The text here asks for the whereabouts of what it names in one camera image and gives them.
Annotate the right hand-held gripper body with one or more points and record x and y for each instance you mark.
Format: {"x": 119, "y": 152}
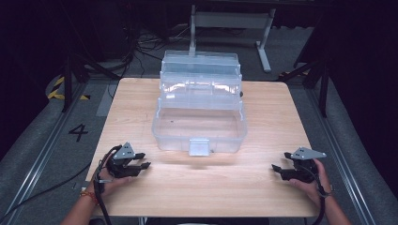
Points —
{"x": 302, "y": 168}

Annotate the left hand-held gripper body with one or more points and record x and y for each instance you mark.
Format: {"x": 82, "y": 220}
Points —
{"x": 123, "y": 167}

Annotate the clear plastic storage box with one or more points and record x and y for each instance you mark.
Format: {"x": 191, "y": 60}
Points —
{"x": 200, "y": 125}

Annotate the person's left hand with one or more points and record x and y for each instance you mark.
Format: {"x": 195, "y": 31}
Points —
{"x": 112, "y": 184}

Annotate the person's right hand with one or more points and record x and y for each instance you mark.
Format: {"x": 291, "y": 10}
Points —
{"x": 316, "y": 187}

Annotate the grey floor tape patch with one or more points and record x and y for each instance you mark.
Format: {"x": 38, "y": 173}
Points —
{"x": 106, "y": 100}

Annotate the black tripod stand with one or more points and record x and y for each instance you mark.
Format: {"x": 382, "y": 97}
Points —
{"x": 70, "y": 81}
{"x": 322, "y": 84}

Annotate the grey metal stand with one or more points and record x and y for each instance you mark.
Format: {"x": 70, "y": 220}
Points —
{"x": 231, "y": 22}

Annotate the aluminium floor rail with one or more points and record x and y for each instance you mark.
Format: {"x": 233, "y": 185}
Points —
{"x": 341, "y": 156}
{"x": 40, "y": 156}

